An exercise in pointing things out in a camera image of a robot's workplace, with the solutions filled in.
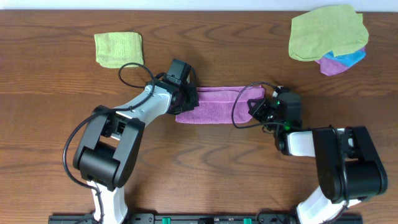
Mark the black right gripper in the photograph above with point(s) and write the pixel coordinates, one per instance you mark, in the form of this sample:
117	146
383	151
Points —
256	112

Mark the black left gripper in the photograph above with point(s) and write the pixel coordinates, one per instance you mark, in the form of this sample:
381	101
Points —
189	99

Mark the purple microfibre cloth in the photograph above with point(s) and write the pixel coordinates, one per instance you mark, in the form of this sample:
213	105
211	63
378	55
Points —
222	105

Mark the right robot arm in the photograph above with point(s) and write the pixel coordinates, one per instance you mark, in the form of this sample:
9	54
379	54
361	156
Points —
349	169

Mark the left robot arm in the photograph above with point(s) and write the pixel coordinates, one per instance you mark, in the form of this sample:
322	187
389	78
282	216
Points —
108	149

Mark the folded light green cloth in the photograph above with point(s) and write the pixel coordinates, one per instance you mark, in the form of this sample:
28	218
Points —
115	49

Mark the blue cloth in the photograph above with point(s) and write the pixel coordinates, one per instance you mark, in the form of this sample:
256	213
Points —
347	60

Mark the unfolded green cloth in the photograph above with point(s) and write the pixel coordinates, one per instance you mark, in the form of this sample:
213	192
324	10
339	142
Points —
338	29

